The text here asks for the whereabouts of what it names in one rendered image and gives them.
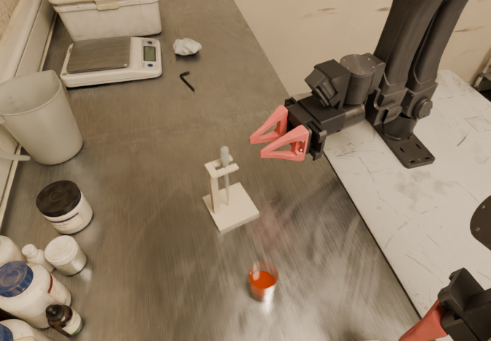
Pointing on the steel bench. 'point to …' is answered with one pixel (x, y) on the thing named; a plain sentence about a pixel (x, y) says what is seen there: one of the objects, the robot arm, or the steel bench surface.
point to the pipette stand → (237, 204)
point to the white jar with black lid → (64, 207)
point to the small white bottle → (33, 255)
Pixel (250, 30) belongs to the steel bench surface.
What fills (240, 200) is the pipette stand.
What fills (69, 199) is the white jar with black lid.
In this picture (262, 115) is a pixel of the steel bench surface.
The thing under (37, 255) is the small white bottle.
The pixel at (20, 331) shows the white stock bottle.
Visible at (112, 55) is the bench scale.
